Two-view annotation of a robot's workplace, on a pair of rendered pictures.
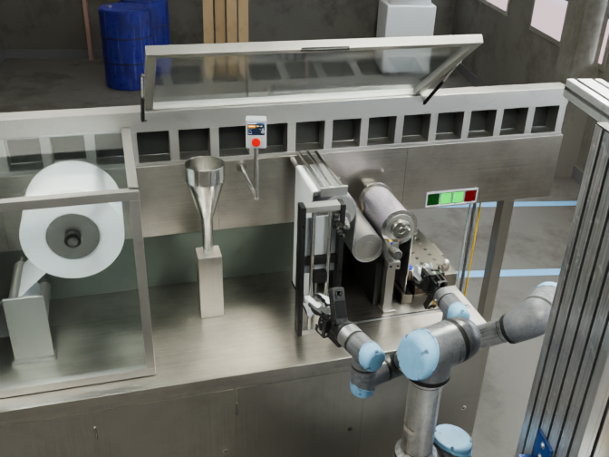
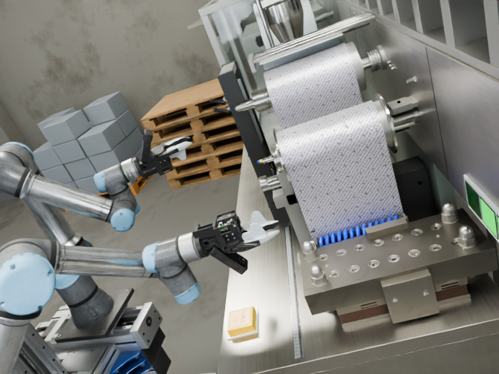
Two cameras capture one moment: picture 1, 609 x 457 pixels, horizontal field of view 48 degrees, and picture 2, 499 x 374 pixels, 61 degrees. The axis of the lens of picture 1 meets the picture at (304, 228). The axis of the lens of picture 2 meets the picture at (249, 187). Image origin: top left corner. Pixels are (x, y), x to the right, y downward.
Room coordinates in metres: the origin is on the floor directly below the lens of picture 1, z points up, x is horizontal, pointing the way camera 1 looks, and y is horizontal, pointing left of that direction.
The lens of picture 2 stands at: (2.68, -1.27, 1.67)
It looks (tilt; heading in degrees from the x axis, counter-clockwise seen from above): 25 degrees down; 118
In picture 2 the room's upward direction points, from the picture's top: 22 degrees counter-clockwise
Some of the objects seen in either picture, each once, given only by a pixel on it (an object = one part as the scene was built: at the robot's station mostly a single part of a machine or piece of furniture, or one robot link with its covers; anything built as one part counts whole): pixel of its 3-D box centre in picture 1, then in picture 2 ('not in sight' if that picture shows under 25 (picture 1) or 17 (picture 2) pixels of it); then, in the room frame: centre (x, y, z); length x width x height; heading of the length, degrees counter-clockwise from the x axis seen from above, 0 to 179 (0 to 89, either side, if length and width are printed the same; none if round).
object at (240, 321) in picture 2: not in sight; (241, 320); (2.13, -0.58, 0.91); 0.07 x 0.07 x 0.02; 16
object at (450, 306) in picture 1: (454, 311); (165, 255); (1.97, -0.53, 1.11); 0.11 x 0.08 x 0.09; 16
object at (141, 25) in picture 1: (137, 39); not in sight; (8.50, 2.14, 0.46); 1.23 x 0.76 x 0.93; 6
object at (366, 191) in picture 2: (398, 241); (348, 199); (2.44, -0.39, 1.11); 0.23 x 0.01 x 0.18; 16
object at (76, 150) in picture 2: not in sight; (93, 152); (-1.04, 2.38, 0.51); 1.03 x 0.68 x 1.02; 6
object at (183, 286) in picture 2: not in sight; (179, 280); (1.96, -0.52, 1.01); 0.11 x 0.08 x 0.11; 143
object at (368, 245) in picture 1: (357, 232); not in sight; (2.40, -0.21, 1.18); 0.26 x 0.12 x 0.12; 16
